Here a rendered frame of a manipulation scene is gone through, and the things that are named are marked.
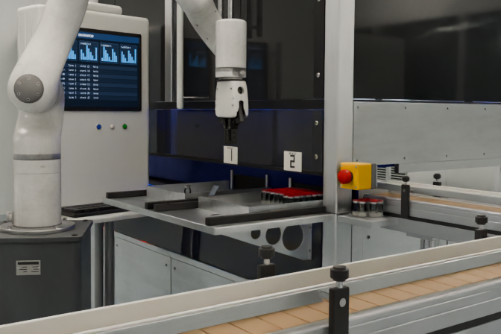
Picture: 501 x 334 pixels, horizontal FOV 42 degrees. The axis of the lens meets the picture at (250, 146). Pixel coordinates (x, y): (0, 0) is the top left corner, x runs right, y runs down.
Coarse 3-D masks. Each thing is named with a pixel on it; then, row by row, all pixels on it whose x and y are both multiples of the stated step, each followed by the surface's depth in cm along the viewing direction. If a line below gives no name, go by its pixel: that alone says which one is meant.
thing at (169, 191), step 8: (168, 184) 229; (176, 184) 231; (184, 184) 233; (192, 184) 235; (200, 184) 237; (208, 184) 239; (216, 184) 241; (224, 184) 243; (152, 192) 221; (160, 192) 216; (168, 192) 212; (176, 192) 208; (192, 192) 233; (200, 192) 207; (208, 192) 209; (216, 192) 210; (224, 192) 212; (232, 192) 214; (240, 192) 216; (168, 200) 212
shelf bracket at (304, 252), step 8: (304, 224) 194; (240, 232) 181; (248, 232) 182; (264, 232) 186; (304, 232) 195; (248, 240) 182; (256, 240) 184; (264, 240) 186; (280, 240) 189; (304, 240) 195; (280, 248) 189; (304, 248) 195; (296, 256) 193; (304, 256) 195
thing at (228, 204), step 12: (252, 192) 208; (204, 204) 194; (216, 204) 189; (228, 204) 184; (240, 204) 204; (252, 204) 204; (264, 204) 204; (276, 204) 181; (288, 204) 184; (300, 204) 187; (312, 204) 189
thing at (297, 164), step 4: (284, 152) 204; (288, 152) 203; (292, 152) 201; (296, 152) 200; (300, 152) 198; (284, 156) 204; (288, 156) 203; (296, 156) 200; (300, 156) 198; (284, 160) 204; (288, 160) 203; (296, 160) 200; (300, 160) 198; (284, 164) 204; (288, 164) 203; (292, 164) 201; (296, 164) 200; (300, 164) 198; (284, 168) 204; (288, 168) 203; (292, 168) 201; (296, 168) 200; (300, 168) 198
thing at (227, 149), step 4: (224, 148) 231; (228, 148) 229; (232, 148) 228; (236, 148) 225; (224, 152) 231; (228, 152) 230; (232, 152) 228; (236, 152) 225; (224, 156) 231; (228, 156) 230; (232, 156) 228; (236, 156) 225; (224, 160) 232; (228, 160) 230; (232, 160) 228; (236, 160) 226
